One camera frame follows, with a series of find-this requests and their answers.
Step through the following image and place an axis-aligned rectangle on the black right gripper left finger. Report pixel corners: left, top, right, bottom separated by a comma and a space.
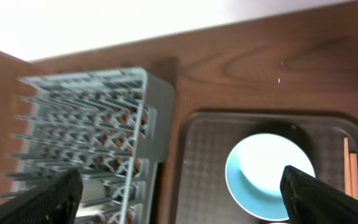
0, 169, 83, 224

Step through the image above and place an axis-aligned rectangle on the wooden chopstick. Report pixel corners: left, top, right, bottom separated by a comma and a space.
349, 153, 358, 200
343, 137, 352, 196

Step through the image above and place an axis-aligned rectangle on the dark brown serving tray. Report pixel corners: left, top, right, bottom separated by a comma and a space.
170, 112, 358, 223

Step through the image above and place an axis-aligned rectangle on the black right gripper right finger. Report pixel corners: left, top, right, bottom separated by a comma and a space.
280, 166, 358, 224

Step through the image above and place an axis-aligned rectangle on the grey plastic dish rack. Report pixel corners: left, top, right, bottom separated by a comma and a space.
0, 67, 175, 223

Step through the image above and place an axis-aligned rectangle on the light blue bowl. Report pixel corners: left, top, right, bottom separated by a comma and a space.
225, 133, 316, 222

